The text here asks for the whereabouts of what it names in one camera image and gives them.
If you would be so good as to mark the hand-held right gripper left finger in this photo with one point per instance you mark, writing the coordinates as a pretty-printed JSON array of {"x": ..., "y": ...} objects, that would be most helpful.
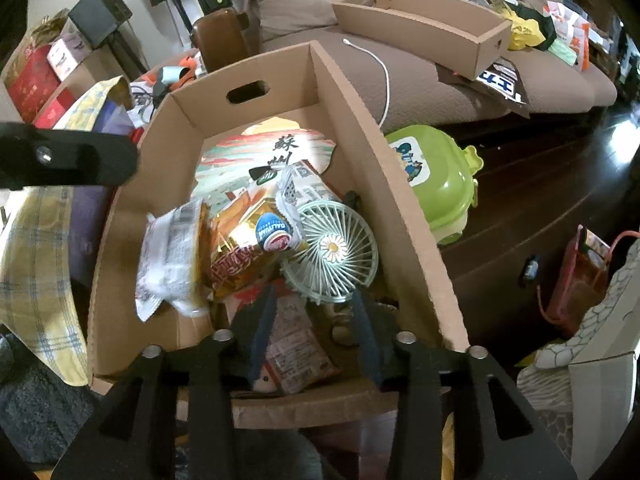
[{"x": 262, "y": 330}]

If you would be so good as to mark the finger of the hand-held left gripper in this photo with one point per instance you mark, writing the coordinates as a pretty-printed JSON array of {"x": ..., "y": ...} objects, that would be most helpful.
[{"x": 85, "y": 160}]

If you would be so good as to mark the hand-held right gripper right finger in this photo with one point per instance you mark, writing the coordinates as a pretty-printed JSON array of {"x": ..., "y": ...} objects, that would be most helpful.
[{"x": 367, "y": 340}]

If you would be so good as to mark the red snack packet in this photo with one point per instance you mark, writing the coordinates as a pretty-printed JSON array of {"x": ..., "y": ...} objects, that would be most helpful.
[{"x": 295, "y": 350}]

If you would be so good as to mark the gold orange snack packet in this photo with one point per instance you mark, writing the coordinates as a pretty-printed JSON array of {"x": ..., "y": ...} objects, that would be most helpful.
[{"x": 240, "y": 250}]

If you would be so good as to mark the mint green handheld fan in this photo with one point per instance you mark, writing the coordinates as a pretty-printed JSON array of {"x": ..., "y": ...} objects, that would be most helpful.
[{"x": 332, "y": 255}]

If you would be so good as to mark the white brown snack packet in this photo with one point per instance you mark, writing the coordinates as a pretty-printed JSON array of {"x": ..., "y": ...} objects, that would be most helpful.
[{"x": 170, "y": 260}]

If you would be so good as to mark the painted paper fan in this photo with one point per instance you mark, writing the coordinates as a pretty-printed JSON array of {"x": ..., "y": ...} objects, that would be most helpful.
[{"x": 235, "y": 160}]

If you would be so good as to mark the white green snack packet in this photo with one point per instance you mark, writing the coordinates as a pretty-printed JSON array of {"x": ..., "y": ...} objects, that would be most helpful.
[{"x": 264, "y": 180}]

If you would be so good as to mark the grey snack packet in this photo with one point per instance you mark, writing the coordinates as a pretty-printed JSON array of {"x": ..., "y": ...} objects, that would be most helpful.
[{"x": 312, "y": 185}]

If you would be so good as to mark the large cardboard box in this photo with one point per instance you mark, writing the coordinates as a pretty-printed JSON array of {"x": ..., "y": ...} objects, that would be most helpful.
[{"x": 380, "y": 170}]

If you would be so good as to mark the red gift box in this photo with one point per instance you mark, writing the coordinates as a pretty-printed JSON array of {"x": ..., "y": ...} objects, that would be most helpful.
[{"x": 55, "y": 107}]

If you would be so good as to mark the brown cardboard box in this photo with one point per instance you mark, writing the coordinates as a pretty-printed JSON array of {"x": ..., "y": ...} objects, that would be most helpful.
[{"x": 97, "y": 72}]

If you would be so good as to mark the red gift bag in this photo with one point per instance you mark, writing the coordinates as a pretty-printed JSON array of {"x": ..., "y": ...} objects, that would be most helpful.
[{"x": 27, "y": 80}]

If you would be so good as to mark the white pink tissue box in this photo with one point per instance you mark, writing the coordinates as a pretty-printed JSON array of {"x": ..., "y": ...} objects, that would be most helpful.
[{"x": 65, "y": 55}]

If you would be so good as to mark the yellow plaid tablecloth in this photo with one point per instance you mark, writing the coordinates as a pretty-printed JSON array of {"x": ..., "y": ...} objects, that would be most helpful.
[{"x": 40, "y": 270}]

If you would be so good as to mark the gold paper bag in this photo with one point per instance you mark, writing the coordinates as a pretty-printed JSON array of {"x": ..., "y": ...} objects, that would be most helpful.
[{"x": 42, "y": 27}]

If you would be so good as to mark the green plastic container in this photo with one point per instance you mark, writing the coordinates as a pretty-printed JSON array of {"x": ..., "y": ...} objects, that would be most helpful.
[{"x": 435, "y": 180}]

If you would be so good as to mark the red translucent bag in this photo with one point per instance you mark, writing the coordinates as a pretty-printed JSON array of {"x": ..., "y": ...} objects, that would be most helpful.
[{"x": 575, "y": 285}]

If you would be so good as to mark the white printed shopping bag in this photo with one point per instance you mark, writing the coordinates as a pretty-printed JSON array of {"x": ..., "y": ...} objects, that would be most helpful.
[{"x": 600, "y": 370}]

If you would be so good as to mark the brown sofa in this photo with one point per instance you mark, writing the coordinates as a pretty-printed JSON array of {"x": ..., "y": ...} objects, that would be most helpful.
[{"x": 425, "y": 95}]

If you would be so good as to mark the black printed bag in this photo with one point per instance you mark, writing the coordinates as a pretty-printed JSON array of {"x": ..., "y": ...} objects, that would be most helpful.
[{"x": 500, "y": 85}]

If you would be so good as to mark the shallow cardboard tray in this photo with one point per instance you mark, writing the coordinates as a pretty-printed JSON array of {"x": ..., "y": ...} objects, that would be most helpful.
[{"x": 440, "y": 30}]

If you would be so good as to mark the pile of colourful bags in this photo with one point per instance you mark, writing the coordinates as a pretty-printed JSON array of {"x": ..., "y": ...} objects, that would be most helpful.
[{"x": 550, "y": 25}]

